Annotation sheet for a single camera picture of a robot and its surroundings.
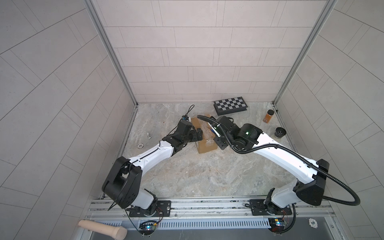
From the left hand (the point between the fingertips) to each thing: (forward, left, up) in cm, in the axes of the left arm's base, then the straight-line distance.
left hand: (199, 130), depth 86 cm
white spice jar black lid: (0, -47, -1) cm, 47 cm away
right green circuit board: (-43, -36, -12) cm, 57 cm away
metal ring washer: (-3, +37, -12) cm, 39 cm away
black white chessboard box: (+29, -23, -10) cm, 38 cm away
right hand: (-9, -9, +8) cm, 15 cm away
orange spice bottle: (+16, -46, -6) cm, 49 cm away
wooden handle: (-46, +34, -7) cm, 58 cm away
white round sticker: (-42, -52, -11) cm, 68 cm away
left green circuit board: (-44, +22, -8) cm, 50 cm away
